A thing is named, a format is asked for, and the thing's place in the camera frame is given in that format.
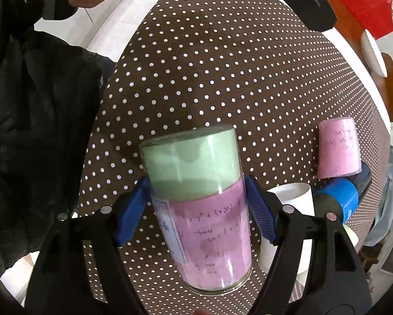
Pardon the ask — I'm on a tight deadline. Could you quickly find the white cup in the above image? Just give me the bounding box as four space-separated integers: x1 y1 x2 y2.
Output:
260 183 316 276

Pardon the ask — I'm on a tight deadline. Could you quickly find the brown polka dot tablecloth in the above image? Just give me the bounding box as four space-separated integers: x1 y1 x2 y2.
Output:
76 0 392 304

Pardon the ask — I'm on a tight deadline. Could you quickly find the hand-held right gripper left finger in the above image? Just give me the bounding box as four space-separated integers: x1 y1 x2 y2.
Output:
25 176 151 315

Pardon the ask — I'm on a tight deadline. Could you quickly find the glass cup green pink paper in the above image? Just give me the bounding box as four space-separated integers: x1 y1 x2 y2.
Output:
139 124 253 296

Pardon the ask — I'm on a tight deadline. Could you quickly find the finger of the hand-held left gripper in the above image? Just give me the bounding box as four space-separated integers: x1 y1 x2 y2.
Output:
249 0 337 32

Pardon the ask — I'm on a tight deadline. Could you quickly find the white dish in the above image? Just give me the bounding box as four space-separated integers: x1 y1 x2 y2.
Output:
360 29 388 78

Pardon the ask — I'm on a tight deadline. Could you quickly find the blue and black cup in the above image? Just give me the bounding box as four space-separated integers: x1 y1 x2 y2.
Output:
314 177 360 226

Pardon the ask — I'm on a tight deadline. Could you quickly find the grey cloth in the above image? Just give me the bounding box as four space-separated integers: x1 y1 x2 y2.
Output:
362 144 393 247

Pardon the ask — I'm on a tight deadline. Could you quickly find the red cloth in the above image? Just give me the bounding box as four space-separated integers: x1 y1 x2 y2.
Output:
324 0 393 39

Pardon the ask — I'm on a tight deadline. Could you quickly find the black jacket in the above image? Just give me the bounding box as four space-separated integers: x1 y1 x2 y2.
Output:
0 0 116 315

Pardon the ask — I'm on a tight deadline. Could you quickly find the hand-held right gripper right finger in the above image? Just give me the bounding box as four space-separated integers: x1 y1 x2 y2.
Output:
245 175 373 315

